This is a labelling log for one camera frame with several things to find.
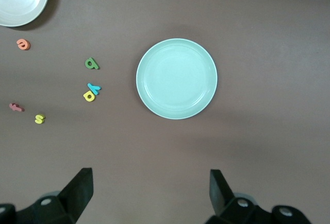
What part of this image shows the pink foam letter f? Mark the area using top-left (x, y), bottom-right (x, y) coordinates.
top-left (9, 102), bottom-right (25, 112)

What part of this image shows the beige round plate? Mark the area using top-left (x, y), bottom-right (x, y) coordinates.
top-left (0, 0), bottom-right (50, 27)

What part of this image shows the orange foam letter e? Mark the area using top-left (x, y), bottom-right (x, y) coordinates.
top-left (16, 39), bottom-right (31, 51)

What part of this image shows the yellow foam letter a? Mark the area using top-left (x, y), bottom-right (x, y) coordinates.
top-left (82, 90), bottom-right (96, 102)

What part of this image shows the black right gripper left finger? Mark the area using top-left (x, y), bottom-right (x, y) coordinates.
top-left (0, 167), bottom-right (93, 224)

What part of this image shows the cyan foam letter y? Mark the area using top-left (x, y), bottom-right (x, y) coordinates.
top-left (87, 82), bottom-right (102, 96)

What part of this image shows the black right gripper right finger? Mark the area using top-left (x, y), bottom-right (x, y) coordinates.
top-left (206, 169), bottom-right (314, 224)

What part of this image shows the green foam letter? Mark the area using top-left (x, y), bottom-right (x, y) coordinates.
top-left (84, 57), bottom-right (100, 70)

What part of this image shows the pale green round plate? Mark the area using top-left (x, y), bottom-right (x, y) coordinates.
top-left (136, 38), bottom-right (219, 120)

